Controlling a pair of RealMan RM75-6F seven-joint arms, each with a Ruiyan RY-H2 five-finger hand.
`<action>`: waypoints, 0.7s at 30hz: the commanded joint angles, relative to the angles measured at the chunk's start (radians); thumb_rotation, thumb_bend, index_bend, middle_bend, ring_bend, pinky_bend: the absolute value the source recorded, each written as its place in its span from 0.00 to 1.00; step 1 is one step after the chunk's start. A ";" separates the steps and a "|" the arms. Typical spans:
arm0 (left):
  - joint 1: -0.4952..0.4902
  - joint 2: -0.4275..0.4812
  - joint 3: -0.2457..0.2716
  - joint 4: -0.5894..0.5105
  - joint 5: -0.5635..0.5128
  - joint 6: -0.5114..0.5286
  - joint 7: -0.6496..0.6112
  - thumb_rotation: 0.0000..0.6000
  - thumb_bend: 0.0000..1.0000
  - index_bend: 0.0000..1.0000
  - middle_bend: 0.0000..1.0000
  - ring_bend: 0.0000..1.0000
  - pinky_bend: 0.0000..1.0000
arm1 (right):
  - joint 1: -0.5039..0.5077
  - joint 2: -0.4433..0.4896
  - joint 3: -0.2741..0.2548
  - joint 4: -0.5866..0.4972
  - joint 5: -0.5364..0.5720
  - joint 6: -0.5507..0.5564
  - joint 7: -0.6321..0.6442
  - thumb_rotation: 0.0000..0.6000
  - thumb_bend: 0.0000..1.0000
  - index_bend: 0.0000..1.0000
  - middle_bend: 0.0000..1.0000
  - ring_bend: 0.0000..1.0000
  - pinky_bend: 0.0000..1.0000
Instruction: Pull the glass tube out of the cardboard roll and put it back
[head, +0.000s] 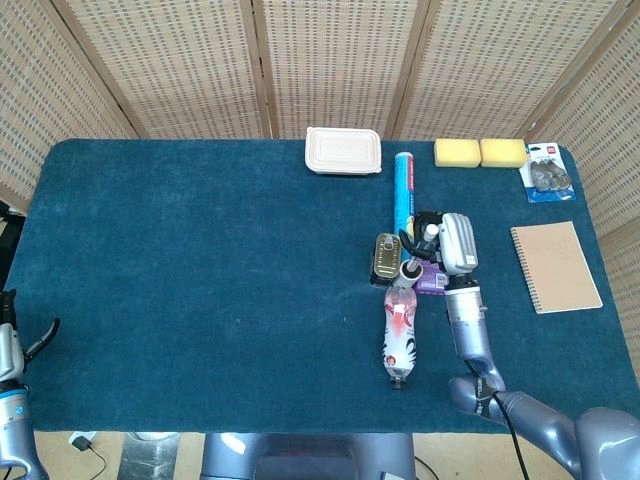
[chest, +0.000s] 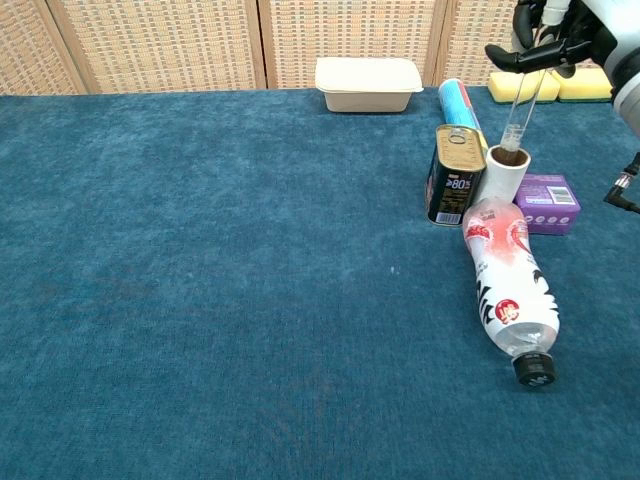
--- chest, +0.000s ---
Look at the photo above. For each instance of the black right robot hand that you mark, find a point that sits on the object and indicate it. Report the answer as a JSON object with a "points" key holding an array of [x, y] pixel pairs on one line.
{"points": [[540, 55]]}

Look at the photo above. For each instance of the clear glass test tube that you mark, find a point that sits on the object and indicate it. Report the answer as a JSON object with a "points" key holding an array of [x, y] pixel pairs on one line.
{"points": [[515, 130]]}

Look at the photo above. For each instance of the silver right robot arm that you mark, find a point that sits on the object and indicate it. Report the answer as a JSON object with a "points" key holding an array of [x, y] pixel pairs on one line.
{"points": [[627, 75]]}

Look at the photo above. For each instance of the blue cylindrical canister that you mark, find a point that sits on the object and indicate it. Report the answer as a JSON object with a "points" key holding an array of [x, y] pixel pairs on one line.
{"points": [[455, 105]]}

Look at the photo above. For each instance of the yellow sponge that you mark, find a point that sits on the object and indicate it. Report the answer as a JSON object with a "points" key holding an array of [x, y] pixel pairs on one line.
{"points": [[587, 87], [502, 87]]}

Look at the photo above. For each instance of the white paper roll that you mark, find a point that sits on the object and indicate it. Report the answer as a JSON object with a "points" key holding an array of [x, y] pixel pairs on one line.
{"points": [[500, 182]]}

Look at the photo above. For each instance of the purple cardboard box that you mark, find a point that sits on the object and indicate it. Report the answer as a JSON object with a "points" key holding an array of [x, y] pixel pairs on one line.
{"points": [[545, 210]]}

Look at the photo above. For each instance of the black and gold tin can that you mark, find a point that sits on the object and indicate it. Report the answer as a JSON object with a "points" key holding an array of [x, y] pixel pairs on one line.
{"points": [[452, 190]]}

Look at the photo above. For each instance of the beige lidded food container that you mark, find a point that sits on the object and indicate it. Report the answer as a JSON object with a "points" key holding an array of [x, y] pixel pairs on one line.
{"points": [[367, 82]]}

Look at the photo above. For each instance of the plastic bottle with white label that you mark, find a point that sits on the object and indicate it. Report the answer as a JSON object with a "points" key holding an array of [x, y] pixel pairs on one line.
{"points": [[510, 280]]}

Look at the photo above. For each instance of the woven rattan folding screen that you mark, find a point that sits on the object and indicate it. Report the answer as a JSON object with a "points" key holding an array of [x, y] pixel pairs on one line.
{"points": [[160, 45]]}

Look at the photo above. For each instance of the blue velvet tablecloth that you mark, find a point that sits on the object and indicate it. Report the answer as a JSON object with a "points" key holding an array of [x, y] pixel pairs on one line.
{"points": [[200, 275]]}

